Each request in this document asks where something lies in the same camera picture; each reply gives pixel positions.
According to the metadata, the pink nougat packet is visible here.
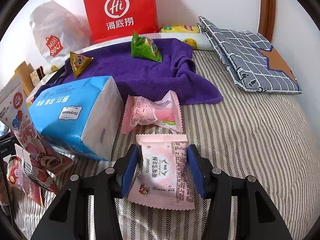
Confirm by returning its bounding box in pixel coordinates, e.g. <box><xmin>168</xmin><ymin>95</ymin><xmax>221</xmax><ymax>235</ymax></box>
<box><xmin>128</xmin><ymin>134</ymin><xmax>195</xmax><ymax>210</ymax></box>

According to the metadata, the pink peach candy packet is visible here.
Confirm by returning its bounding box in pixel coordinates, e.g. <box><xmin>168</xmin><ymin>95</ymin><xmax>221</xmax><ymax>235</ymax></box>
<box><xmin>121</xmin><ymin>90</ymin><xmax>183</xmax><ymax>134</ymax></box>

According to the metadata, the small olive yellow packet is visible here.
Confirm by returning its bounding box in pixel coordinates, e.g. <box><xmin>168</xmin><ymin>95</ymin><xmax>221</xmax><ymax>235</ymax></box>
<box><xmin>69</xmin><ymin>51</ymin><xmax>94</xmax><ymax>78</ymax></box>

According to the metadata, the green snack packet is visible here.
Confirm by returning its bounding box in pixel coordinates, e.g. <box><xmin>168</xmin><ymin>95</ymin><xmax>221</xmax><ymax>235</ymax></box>
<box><xmin>131</xmin><ymin>32</ymin><xmax>162</xmax><ymax>62</ymax></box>

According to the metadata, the small white red sachet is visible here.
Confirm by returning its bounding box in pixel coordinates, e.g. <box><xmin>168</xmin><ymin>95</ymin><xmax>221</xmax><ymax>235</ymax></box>
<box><xmin>15</xmin><ymin>144</ymin><xmax>59</xmax><ymax>194</ymax></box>

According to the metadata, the orange white snack packet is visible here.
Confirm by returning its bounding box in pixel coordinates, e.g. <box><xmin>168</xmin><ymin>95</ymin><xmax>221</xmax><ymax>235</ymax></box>
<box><xmin>7</xmin><ymin>155</ymin><xmax>44</xmax><ymax>207</ymax></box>

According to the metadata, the striped grey quilt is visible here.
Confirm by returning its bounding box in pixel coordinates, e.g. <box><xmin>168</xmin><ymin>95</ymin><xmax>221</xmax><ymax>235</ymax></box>
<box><xmin>14</xmin><ymin>50</ymin><xmax>319</xmax><ymax>239</ymax></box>

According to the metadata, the blue tissue pack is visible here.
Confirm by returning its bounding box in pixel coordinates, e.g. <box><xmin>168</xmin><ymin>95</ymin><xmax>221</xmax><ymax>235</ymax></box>
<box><xmin>29</xmin><ymin>76</ymin><xmax>124</xmax><ymax>160</ymax></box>

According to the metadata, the white red strawberry snack pouch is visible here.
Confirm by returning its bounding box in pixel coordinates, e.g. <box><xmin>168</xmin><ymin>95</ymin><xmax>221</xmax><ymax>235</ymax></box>
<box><xmin>1</xmin><ymin>76</ymin><xmax>73</xmax><ymax>175</ymax></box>

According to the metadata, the blue plaid folded cloth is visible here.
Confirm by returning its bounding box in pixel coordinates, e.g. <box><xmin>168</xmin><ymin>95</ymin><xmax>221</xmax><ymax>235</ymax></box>
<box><xmin>199</xmin><ymin>16</ymin><xmax>303</xmax><ymax>94</ymax></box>

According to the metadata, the purple towel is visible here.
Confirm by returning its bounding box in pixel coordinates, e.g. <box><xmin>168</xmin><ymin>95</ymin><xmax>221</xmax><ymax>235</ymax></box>
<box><xmin>34</xmin><ymin>37</ymin><xmax>224</xmax><ymax>106</ymax></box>

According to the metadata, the white Miniso plastic bag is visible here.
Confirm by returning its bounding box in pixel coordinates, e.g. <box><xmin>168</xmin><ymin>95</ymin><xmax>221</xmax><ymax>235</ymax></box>
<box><xmin>30</xmin><ymin>0</ymin><xmax>91</xmax><ymax>63</ymax></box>

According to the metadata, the yellow lemon tea pack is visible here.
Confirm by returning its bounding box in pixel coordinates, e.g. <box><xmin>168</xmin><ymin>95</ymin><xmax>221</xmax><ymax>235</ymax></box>
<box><xmin>159</xmin><ymin>24</ymin><xmax>200</xmax><ymax>34</ymax></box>

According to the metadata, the red Haidilao paper bag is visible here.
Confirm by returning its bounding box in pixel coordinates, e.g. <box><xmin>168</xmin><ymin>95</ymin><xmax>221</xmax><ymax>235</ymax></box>
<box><xmin>84</xmin><ymin>0</ymin><xmax>159</xmax><ymax>43</ymax></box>

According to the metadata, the brown wooden door frame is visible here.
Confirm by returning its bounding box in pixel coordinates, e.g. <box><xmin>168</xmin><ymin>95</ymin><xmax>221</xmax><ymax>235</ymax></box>
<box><xmin>258</xmin><ymin>0</ymin><xmax>276</xmax><ymax>42</ymax></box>

